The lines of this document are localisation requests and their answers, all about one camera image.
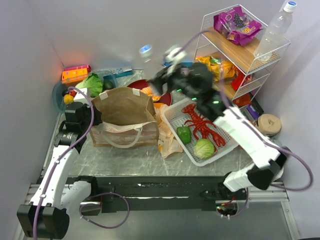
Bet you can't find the yellow orange chips bag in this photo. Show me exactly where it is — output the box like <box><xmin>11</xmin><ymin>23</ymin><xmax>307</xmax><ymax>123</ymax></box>
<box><xmin>195</xmin><ymin>56</ymin><xmax>236</xmax><ymax>82</ymax></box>

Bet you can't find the brown paper grocery bag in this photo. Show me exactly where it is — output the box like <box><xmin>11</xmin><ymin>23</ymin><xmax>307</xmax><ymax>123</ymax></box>
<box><xmin>90</xmin><ymin>87</ymin><xmax>159</xmax><ymax>149</ymax></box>

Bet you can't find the clear water bottle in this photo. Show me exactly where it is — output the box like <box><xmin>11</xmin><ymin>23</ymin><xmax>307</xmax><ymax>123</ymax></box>
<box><xmin>253</xmin><ymin>1</ymin><xmax>297</xmax><ymax>62</ymax></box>
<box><xmin>138</xmin><ymin>44</ymin><xmax>156</xmax><ymax>66</ymax></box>

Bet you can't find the purple grape snack bag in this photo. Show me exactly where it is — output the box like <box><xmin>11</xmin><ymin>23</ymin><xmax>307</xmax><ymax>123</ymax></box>
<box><xmin>213</xmin><ymin>6</ymin><xmax>262</xmax><ymax>47</ymax></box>

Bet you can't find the orange plastic grocery bag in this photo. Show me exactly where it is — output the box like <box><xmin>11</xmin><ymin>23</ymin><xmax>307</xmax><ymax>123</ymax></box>
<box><xmin>154</xmin><ymin>103</ymin><xmax>183</xmax><ymax>159</ymax></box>

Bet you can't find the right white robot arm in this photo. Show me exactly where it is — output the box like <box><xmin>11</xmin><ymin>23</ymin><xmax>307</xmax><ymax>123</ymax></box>
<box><xmin>148</xmin><ymin>62</ymin><xmax>287</xmax><ymax>192</ymax></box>

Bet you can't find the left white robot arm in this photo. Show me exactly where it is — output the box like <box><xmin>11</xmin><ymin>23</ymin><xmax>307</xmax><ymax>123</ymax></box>
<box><xmin>17</xmin><ymin>102</ymin><xmax>102</xmax><ymax>240</ymax></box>

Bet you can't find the yellow lemon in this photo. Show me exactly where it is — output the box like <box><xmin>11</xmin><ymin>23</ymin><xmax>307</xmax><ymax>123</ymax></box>
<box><xmin>63</xmin><ymin>94</ymin><xmax>74</xmax><ymax>105</ymax></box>

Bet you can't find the blue transparent bowl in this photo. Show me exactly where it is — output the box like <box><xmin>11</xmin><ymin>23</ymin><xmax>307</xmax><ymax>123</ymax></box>
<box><xmin>52</xmin><ymin>70</ymin><xmax>119</xmax><ymax>114</ymax></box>

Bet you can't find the red round plate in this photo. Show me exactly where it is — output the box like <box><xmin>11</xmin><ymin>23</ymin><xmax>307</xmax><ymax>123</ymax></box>
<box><xmin>127</xmin><ymin>79</ymin><xmax>172</xmax><ymax>106</ymax></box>

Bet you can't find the green napa cabbage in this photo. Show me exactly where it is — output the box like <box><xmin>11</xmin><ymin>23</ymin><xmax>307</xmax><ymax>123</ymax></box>
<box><xmin>75</xmin><ymin>73</ymin><xmax>103</xmax><ymax>98</ymax></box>

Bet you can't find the orange box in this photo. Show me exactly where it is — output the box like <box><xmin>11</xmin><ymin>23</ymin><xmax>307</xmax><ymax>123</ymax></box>
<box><xmin>61</xmin><ymin>68</ymin><xmax>89</xmax><ymax>84</ymax></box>

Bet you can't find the white plastic basket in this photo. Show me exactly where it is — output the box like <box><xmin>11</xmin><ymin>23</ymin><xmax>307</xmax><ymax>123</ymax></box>
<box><xmin>161</xmin><ymin>99</ymin><xmax>238</xmax><ymax>167</ymax></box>

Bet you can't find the dark green avocado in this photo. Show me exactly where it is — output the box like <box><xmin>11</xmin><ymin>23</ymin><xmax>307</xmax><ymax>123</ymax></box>
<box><xmin>103</xmin><ymin>79</ymin><xmax>115</xmax><ymax>91</ymax></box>

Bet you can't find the red snack packet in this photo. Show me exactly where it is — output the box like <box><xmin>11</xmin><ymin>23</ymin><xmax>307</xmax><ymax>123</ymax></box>
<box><xmin>230</xmin><ymin>69</ymin><xmax>252</xmax><ymax>91</ymax></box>

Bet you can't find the long orange bread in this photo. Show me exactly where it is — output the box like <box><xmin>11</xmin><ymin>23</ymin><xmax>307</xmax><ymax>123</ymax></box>
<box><xmin>140</xmin><ymin>86</ymin><xmax>153</xmax><ymax>96</ymax></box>

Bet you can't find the red toy lobster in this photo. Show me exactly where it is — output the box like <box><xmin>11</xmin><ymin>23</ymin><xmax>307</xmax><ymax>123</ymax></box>
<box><xmin>181</xmin><ymin>103</ymin><xmax>226</xmax><ymax>147</ymax></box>

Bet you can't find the pink box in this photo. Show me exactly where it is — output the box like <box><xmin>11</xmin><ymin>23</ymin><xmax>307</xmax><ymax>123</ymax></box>
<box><xmin>64</xmin><ymin>64</ymin><xmax>91</xmax><ymax>72</ymax></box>

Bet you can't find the green bell pepper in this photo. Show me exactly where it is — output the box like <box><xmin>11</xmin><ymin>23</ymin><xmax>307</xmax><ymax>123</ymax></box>
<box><xmin>176</xmin><ymin>126</ymin><xmax>192</xmax><ymax>145</ymax></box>

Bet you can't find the red box bottom shelf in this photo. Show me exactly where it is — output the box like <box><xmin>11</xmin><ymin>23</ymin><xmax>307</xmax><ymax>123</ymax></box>
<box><xmin>232</xmin><ymin>93</ymin><xmax>252</xmax><ymax>107</ymax></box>

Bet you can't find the teal white box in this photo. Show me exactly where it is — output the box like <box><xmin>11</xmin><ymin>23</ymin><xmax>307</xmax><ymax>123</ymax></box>
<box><xmin>107</xmin><ymin>66</ymin><xmax>134</xmax><ymax>78</ymax></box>

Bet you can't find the green round cabbage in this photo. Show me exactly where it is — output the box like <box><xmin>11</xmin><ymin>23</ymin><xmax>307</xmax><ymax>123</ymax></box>
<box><xmin>193</xmin><ymin>138</ymin><xmax>216</xmax><ymax>159</ymax></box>

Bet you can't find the purple pouch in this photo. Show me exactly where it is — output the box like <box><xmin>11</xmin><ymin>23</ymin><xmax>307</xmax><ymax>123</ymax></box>
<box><xmin>246</xmin><ymin>104</ymin><xmax>264</xmax><ymax>120</ymax></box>

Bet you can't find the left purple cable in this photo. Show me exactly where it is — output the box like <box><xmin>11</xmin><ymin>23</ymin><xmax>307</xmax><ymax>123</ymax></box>
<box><xmin>32</xmin><ymin>86</ymin><xmax>95</xmax><ymax>240</ymax></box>

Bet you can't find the purple cable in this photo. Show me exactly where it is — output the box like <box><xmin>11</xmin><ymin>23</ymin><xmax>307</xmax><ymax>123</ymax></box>
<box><xmin>32</xmin><ymin>86</ymin><xmax>95</xmax><ymax>240</ymax></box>
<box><xmin>174</xmin><ymin>29</ymin><xmax>314</xmax><ymax>218</ymax></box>

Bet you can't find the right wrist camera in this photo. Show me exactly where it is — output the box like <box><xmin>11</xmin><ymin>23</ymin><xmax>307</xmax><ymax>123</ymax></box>
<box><xmin>163</xmin><ymin>45</ymin><xmax>187</xmax><ymax>67</ymax></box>

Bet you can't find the white wire shelf rack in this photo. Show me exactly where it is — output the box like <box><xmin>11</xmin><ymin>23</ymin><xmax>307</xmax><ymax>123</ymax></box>
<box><xmin>194</xmin><ymin>4</ymin><xmax>291</xmax><ymax>104</ymax></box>

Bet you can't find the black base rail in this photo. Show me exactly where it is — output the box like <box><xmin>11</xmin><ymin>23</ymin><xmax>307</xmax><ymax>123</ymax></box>
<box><xmin>59</xmin><ymin>174</ymin><xmax>248</xmax><ymax>215</ymax></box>

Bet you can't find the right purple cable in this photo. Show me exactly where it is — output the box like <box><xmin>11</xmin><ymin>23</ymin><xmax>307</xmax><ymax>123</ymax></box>
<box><xmin>174</xmin><ymin>29</ymin><xmax>314</xmax><ymax>218</ymax></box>

